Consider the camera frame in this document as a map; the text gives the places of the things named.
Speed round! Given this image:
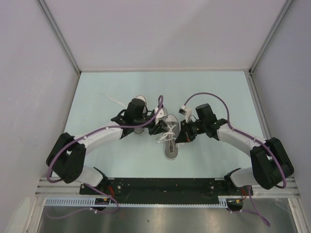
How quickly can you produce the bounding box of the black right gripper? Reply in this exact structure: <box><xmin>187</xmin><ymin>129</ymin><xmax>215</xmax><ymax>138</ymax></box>
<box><xmin>175</xmin><ymin>118</ymin><xmax>206</xmax><ymax>143</ymax></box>

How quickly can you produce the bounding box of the grey canvas sneaker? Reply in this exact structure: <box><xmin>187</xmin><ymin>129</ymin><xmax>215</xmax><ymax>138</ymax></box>
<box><xmin>163</xmin><ymin>114</ymin><xmax>180</xmax><ymax>160</ymax></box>
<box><xmin>134</xmin><ymin>95</ymin><xmax>147</xmax><ymax>135</ymax></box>

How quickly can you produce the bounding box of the white shoelace of sneaker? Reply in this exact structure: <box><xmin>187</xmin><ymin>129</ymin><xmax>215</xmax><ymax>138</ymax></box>
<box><xmin>101</xmin><ymin>92</ymin><xmax>127</xmax><ymax>109</ymax></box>
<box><xmin>156</xmin><ymin>124</ymin><xmax>180</xmax><ymax>147</ymax></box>

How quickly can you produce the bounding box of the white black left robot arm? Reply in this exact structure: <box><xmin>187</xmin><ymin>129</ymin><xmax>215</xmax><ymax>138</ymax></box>
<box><xmin>46</xmin><ymin>96</ymin><xmax>167</xmax><ymax>194</ymax></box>

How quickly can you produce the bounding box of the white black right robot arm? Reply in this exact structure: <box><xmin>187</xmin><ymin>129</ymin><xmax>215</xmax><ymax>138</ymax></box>
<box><xmin>175</xmin><ymin>103</ymin><xmax>294</xmax><ymax>195</ymax></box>

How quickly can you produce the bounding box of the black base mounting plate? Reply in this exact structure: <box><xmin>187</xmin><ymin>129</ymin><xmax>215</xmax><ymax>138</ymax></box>
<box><xmin>80</xmin><ymin>177</ymin><xmax>254</xmax><ymax>204</ymax></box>

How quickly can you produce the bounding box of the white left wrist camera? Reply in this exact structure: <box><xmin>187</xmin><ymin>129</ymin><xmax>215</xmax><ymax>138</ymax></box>
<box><xmin>154</xmin><ymin>107</ymin><xmax>168</xmax><ymax>124</ymax></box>

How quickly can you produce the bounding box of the white slotted cable duct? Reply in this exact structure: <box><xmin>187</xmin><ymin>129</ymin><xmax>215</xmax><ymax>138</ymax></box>
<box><xmin>45</xmin><ymin>197</ymin><xmax>227</xmax><ymax>208</ymax></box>

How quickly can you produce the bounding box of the aluminium frame rail front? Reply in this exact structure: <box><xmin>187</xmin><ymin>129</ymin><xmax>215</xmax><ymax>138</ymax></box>
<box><xmin>35</xmin><ymin>178</ymin><xmax>300</xmax><ymax>198</ymax></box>

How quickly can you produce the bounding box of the aluminium corner post left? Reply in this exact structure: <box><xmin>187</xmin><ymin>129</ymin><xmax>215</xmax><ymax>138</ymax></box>
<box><xmin>36</xmin><ymin>0</ymin><xmax>82</xmax><ymax>76</ymax></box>

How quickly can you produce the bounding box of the aluminium corner post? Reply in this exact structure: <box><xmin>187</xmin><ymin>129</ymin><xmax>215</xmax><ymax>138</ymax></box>
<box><xmin>248</xmin><ymin>0</ymin><xmax>295</xmax><ymax>75</ymax></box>
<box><xmin>36</xmin><ymin>0</ymin><xmax>82</xmax><ymax>76</ymax></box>

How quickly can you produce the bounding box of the aluminium corner post right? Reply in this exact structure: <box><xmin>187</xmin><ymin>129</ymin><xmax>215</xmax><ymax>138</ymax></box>
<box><xmin>248</xmin><ymin>0</ymin><xmax>295</xmax><ymax>75</ymax></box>

